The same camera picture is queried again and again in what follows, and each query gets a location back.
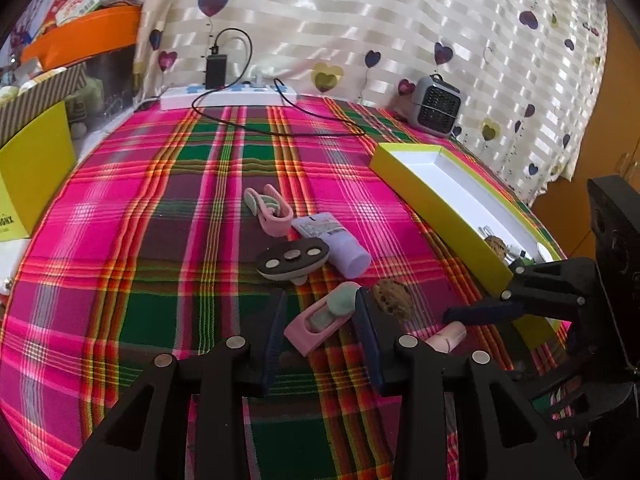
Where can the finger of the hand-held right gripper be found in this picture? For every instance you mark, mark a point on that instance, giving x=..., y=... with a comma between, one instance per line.
x=480, y=313
x=595, y=390

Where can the yellow cardboard box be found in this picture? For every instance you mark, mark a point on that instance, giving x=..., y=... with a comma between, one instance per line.
x=35, y=170

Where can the pink plaid tablecloth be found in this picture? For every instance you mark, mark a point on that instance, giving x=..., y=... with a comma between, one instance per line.
x=150, y=260

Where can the white power strip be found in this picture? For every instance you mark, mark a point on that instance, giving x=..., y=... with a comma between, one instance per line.
x=225, y=97

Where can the dark storage bin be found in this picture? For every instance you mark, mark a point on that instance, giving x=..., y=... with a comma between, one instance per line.
x=110, y=85

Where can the white green suction cup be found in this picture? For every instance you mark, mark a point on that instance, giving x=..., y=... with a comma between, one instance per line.
x=544, y=251

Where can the orange wooden door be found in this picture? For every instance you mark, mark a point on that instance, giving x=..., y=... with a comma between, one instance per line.
x=615, y=110

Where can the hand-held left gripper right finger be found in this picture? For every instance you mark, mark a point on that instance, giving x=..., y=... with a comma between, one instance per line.
x=367, y=340

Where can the pink cylinder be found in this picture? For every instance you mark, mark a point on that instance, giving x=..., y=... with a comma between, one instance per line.
x=445, y=340

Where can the orange plastic bin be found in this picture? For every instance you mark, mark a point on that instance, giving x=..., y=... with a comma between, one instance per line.
x=85, y=35

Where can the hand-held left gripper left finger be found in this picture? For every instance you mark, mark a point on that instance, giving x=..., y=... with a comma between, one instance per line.
x=275, y=340

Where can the pink plastic clip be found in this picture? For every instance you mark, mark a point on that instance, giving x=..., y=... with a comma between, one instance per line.
x=310, y=335
x=272, y=220

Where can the heart print curtain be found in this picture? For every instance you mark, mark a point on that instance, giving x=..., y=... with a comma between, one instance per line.
x=350, y=20

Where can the red printed packets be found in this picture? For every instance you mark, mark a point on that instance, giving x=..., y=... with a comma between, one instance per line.
x=75, y=5

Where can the black oval magnet holder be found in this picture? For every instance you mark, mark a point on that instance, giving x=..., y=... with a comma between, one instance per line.
x=300, y=267

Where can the striped box lid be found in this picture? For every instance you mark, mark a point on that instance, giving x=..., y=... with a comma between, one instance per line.
x=45, y=95

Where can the yellow-green shallow box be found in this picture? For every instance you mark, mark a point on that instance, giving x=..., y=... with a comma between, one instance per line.
x=465, y=195

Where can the purple squeeze tube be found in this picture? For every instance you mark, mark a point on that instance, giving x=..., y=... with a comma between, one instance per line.
x=345, y=255

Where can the small grey heater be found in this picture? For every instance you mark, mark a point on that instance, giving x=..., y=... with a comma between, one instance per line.
x=435, y=105

